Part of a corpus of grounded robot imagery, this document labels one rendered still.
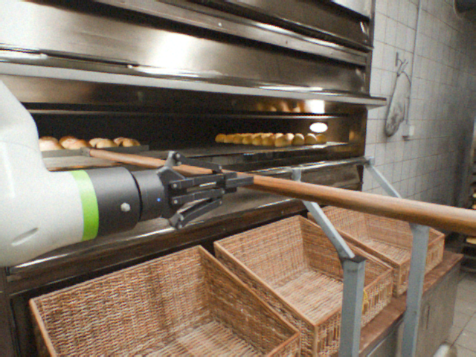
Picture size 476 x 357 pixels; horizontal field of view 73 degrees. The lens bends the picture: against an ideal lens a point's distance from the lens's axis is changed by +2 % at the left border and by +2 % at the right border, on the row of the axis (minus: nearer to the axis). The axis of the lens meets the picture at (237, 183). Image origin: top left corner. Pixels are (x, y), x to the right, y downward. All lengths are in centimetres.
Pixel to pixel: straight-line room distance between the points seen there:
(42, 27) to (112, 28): 19
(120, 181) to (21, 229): 12
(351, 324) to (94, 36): 106
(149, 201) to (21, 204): 15
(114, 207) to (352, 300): 70
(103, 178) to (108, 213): 4
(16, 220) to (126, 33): 80
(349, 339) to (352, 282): 17
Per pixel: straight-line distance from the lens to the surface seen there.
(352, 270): 92
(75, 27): 105
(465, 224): 46
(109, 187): 43
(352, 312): 97
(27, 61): 85
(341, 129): 217
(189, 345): 119
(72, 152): 137
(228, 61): 129
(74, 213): 42
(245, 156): 133
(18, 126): 48
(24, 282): 106
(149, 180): 47
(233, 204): 131
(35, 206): 41
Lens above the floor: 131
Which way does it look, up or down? 11 degrees down
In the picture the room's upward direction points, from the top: straight up
